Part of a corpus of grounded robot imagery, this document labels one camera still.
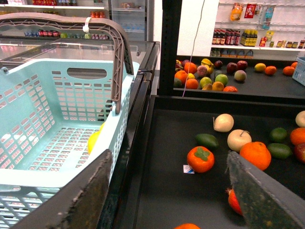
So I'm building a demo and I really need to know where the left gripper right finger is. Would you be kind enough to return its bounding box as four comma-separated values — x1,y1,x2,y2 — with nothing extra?
226,151,305,229

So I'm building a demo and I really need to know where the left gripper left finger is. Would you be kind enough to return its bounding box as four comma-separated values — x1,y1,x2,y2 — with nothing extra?
14,149,112,229

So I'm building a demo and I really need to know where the yellow lemon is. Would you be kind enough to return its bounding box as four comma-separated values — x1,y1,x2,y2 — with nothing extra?
87,123,105,155

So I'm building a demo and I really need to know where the light blue shopping basket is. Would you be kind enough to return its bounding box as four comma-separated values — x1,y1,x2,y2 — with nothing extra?
0,59,139,229

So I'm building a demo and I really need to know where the red pomegranate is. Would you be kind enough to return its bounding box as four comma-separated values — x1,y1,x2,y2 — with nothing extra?
226,188,243,216

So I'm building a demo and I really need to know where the large orange tangerine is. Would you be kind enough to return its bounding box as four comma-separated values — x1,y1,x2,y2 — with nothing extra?
239,142,272,171

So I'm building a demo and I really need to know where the red apple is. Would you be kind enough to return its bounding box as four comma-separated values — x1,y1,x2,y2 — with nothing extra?
294,143,305,164

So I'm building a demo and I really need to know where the green lime upper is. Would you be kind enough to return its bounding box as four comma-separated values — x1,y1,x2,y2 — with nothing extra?
269,127,288,143

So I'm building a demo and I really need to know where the white apple with stem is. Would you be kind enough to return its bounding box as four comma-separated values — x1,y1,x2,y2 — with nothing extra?
227,129,252,153

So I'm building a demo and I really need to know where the orange fruit right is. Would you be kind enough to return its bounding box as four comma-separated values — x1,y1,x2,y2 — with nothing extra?
290,127,305,146

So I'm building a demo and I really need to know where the orange persimmon green leaf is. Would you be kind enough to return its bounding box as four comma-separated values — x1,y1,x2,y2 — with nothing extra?
187,146,215,173

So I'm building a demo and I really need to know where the orange front bottom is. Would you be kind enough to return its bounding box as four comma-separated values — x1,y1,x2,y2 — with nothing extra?
174,223,200,229

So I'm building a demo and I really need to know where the white price label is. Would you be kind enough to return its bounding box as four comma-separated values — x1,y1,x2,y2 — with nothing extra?
183,165,195,174

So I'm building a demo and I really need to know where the dark green avocado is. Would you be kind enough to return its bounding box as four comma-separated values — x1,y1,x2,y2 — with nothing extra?
195,134,219,151

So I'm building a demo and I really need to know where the white onion left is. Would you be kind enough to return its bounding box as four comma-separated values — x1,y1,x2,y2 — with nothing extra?
213,114,234,133

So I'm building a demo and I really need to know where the white pear apple far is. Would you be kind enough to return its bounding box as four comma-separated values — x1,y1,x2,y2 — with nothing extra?
295,111,305,127

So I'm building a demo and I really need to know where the black front fruit tray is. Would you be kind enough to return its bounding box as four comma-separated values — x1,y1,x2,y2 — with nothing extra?
114,96,305,229

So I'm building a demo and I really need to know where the black fruit tray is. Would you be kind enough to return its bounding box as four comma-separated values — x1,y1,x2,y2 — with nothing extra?
173,59,305,105
114,96,305,229

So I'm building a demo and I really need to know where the black back fruit tray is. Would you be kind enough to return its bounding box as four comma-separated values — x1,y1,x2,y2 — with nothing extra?
173,59,305,105

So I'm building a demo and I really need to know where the small blue basket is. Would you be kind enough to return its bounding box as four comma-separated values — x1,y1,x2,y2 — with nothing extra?
292,57,305,86

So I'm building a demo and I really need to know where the glass top freezer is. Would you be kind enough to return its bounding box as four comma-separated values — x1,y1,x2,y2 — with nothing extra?
0,37,160,73

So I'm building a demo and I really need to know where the brown basket handle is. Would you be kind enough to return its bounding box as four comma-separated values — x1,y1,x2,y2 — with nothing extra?
0,12,134,114

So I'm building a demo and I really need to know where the black shelf upright post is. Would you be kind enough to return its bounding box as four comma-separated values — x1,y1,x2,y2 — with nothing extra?
158,0,182,95

